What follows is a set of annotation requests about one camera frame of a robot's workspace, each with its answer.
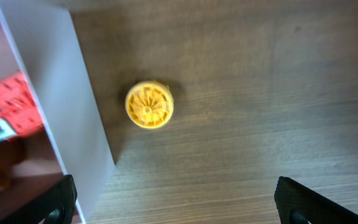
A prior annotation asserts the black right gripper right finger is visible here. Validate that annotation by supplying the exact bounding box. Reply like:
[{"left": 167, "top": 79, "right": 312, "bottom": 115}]
[{"left": 274, "top": 176, "right": 358, "bottom": 224}]

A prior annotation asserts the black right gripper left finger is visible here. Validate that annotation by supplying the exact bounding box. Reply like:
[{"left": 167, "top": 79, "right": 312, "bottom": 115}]
[{"left": 0, "top": 174, "right": 77, "bottom": 224}]

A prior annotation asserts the white box pink inside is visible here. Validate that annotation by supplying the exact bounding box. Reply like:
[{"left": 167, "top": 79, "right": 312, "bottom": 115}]
[{"left": 0, "top": 0, "right": 114, "bottom": 223}]

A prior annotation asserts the yellow round fan toy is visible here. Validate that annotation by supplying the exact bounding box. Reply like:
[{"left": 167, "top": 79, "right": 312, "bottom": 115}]
[{"left": 125, "top": 80, "right": 174, "bottom": 129}]

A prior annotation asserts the red toy fire truck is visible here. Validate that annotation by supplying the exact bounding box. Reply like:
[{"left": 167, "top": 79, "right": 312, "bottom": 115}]
[{"left": 0, "top": 72, "right": 44, "bottom": 142}]

